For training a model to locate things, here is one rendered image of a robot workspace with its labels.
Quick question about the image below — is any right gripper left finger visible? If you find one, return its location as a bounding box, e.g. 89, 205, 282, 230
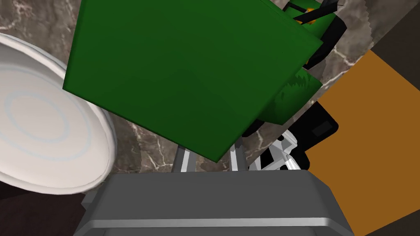
171, 145, 198, 173

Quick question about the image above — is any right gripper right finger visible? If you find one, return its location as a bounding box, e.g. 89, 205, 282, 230
229, 137, 249, 172

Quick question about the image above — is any green box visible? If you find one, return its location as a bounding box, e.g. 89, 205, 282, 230
62, 0, 324, 163

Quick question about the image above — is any green black orange object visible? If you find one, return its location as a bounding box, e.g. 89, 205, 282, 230
242, 0, 348, 138

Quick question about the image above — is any white round plate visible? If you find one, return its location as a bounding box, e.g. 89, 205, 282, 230
0, 32, 118, 196

